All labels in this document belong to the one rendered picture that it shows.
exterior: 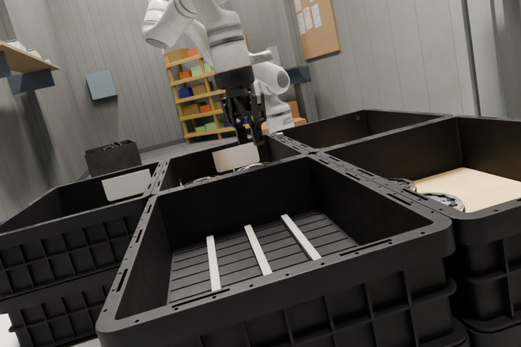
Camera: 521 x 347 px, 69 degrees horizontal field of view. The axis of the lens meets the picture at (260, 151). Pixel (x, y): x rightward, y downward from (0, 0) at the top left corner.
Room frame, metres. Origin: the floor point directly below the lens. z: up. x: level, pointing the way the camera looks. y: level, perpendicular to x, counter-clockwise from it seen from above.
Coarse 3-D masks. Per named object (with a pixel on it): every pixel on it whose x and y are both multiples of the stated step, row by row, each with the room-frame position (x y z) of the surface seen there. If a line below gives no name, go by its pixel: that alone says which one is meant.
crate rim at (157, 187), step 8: (264, 136) 1.06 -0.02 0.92; (272, 136) 1.01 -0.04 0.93; (224, 144) 1.06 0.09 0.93; (232, 144) 1.05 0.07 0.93; (288, 144) 0.83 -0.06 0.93; (200, 152) 1.04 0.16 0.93; (296, 152) 0.74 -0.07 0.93; (304, 152) 0.71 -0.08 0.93; (168, 160) 1.00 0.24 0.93; (280, 160) 0.68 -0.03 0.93; (248, 168) 0.68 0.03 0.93; (160, 176) 0.80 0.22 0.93; (224, 176) 0.66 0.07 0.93; (160, 184) 0.72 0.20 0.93; (192, 184) 0.66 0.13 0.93; (152, 192) 0.67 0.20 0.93; (160, 192) 0.65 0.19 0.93
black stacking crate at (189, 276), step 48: (192, 192) 0.64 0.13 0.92; (240, 192) 0.65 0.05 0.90; (288, 192) 0.66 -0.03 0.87; (336, 192) 0.55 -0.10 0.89; (192, 240) 0.64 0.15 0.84; (240, 240) 0.61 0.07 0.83; (288, 240) 0.56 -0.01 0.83; (336, 240) 0.52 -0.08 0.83; (144, 288) 0.38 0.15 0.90; (192, 288) 0.48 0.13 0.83; (384, 288) 0.29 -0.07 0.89; (432, 288) 0.30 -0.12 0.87; (240, 336) 0.27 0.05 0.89; (288, 336) 0.28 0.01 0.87; (336, 336) 0.28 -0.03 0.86; (384, 336) 0.29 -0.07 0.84; (432, 336) 0.30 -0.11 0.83
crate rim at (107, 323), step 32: (288, 160) 0.67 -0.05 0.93; (320, 160) 0.62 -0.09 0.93; (384, 192) 0.40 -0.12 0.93; (448, 224) 0.29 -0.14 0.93; (128, 256) 0.39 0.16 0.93; (352, 256) 0.28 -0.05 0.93; (384, 256) 0.28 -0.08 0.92; (416, 256) 0.28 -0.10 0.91; (128, 288) 0.32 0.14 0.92; (224, 288) 0.27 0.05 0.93; (256, 288) 0.27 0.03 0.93; (288, 288) 0.27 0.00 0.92; (320, 288) 0.27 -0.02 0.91; (128, 320) 0.26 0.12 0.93; (160, 320) 0.26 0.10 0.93; (192, 320) 0.26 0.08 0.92; (224, 320) 0.26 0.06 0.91
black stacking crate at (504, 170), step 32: (448, 128) 0.71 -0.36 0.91; (480, 128) 0.65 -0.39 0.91; (512, 128) 0.58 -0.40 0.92; (352, 160) 0.68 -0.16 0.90; (384, 160) 0.69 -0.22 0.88; (416, 160) 0.70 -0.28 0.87; (448, 160) 0.71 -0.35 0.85; (480, 160) 0.66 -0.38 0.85; (512, 160) 0.59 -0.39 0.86; (448, 256) 0.34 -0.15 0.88; (480, 256) 0.30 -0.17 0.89; (512, 256) 0.31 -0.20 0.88; (480, 288) 0.30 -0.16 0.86; (512, 288) 0.31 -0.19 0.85; (480, 320) 0.31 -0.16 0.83; (512, 320) 0.30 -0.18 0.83
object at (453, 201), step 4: (428, 192) 0.54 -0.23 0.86; (432, 192) 0.54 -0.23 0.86; (436, 196) 0.52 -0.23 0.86; (440, 196) 0.52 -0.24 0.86; (444, 196) 0.52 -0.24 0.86; (448, 196) 0.51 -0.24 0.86; (452, 196) 0.51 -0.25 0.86; (444, 200) 0.50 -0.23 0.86; (448, 200) 0.50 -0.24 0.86; (452, 200) 0.50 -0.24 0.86; (456, 200) 0.49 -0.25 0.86; (460, 200) 0.49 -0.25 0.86; (448, 204) 0.48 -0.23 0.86; (452, 204) 0.48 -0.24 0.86; (456, 204) 0.48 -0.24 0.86; (460, 204) 0.47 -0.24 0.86; (456, 208) 0.46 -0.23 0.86; (460, 208) 0.46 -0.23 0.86
